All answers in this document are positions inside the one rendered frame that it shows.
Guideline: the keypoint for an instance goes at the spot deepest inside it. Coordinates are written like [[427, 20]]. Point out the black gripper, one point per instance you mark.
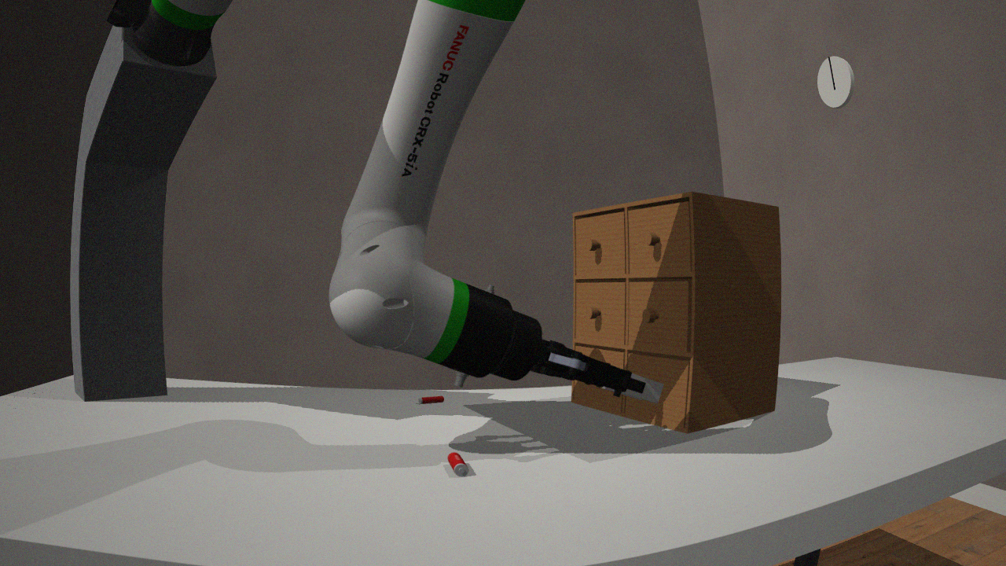
[[527, 351]]

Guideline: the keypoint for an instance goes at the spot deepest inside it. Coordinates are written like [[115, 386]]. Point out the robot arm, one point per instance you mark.
[[381, 294]]

